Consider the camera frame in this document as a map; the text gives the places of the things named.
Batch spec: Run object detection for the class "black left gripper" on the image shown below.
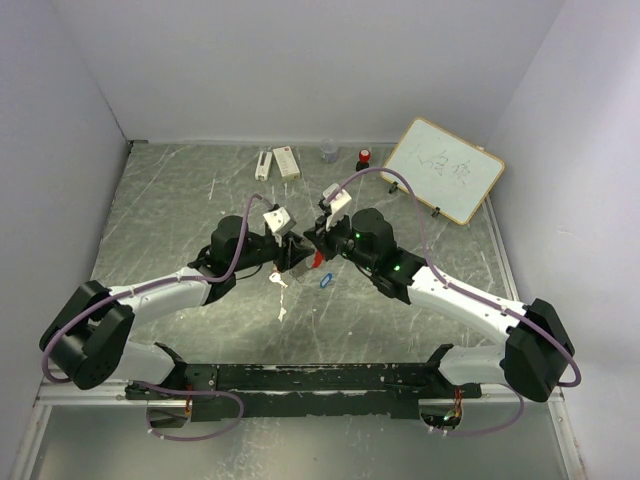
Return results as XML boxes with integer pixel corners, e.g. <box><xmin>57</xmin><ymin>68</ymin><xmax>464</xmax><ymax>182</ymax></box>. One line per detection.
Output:
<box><xmin>231</xmin><ymin>230</ymin><xmax>316</xmax><ymax>273</ymax></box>

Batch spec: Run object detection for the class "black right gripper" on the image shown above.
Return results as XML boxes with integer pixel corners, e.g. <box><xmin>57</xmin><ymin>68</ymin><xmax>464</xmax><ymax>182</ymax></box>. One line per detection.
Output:
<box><xmin>304</xmin><ymin>208</ymin><xmax>376</xmax><ymax>273</ymax></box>

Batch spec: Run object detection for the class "metal key holder red handle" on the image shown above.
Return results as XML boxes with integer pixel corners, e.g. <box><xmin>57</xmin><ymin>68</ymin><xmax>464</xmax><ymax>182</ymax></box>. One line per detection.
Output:
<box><xmin>290</xmin><ymin>250</ymin><xmax>323</xmax><ymax>281</ymax></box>

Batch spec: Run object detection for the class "blue key tag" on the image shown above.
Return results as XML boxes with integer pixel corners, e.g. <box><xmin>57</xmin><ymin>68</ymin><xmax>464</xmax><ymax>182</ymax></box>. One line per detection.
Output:
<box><xmin>319</xmin><ymin>273</ymin><xmax>333</xmax><ymax>289</ymax></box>

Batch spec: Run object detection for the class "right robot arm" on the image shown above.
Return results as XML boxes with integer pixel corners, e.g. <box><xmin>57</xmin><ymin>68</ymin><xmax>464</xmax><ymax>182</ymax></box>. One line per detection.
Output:
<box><xmin>304</xmin><ymin>208</ymin><xmax>575</xmax><ymax>402</ymax></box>

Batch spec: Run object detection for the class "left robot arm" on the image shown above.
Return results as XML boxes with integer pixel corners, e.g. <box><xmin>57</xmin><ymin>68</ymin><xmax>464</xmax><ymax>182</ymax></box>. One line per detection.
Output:
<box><xmin>39</xmin><ymin>212</ymin><xmax>314</xmax><ymax>399</ymax></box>

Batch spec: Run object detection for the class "green white staple box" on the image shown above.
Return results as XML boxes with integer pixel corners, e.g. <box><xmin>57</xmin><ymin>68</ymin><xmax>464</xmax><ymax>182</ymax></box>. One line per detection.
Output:
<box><xmin>272</xmin><ymin>146</ymin><xmax>301</xmax><ymax>182</ymax></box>

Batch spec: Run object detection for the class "clear jar of clips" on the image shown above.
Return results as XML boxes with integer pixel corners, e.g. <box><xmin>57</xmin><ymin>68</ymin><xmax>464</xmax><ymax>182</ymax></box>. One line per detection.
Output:
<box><xmin>320</xmin><ymin>138</ymin><xmax>339</xmax><ymax>163</ymax></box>

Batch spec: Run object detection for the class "white stapler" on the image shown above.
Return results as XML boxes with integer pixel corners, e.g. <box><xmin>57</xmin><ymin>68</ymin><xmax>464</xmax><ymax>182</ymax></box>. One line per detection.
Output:
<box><xmin>254</xmin><ymin>151</ymin><xmax>273</xmax><ymax>182</ymax></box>

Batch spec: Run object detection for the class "red black stamp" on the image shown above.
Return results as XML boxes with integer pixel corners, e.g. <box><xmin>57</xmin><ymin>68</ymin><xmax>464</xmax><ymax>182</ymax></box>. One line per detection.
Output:
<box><xmin>355</xmin><ymin>149</ymin><xmax>371</xmax><ymax>172</ymax></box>

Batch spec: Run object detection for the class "yellow framed whiteboard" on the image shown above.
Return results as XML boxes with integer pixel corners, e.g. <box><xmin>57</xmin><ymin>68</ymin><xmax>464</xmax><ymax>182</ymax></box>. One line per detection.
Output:
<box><xmin>381</xmin><ymin>117</ymin><xmax>505</xmax><ymax>225</ymax></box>

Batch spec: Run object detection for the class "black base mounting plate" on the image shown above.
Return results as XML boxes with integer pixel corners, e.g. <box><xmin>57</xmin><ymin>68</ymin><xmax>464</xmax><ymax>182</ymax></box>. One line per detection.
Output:
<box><xmin>124</xmin><ymin>362</ymin><xmax>484</xmax><ymax>424</ymax></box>

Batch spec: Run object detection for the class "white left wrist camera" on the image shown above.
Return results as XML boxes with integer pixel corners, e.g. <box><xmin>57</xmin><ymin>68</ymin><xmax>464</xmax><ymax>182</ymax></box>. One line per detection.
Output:
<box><xmin>263</xmin><ymin>207</ymin><xmax>296</xmax><ymax>236</ymax></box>

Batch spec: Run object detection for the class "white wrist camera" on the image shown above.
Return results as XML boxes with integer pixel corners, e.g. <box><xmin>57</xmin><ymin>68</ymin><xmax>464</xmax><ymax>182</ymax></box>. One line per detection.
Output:
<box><xmin>263</xmin><ymin>207</ymin><xmax>296</xmax><ymax>236</ymax></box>
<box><xmin>319</xmin><ymin>183</ymin><xmax>352</xmax><ymax>231</ymax></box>

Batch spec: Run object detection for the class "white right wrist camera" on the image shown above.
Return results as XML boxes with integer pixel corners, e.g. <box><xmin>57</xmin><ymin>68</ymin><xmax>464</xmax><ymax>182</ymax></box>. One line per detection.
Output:
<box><xmin>319</xmin><ymin>183</ymin><xmax>352</xmax><ymax>231</ymax></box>

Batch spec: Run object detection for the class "aluminium rail frame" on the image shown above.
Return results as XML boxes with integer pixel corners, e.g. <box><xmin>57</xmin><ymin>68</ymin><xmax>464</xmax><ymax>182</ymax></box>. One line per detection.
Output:
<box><xmin>9</xmin><ymin>199</ymin><xmax>584</xmax><ymax>480</ymax></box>

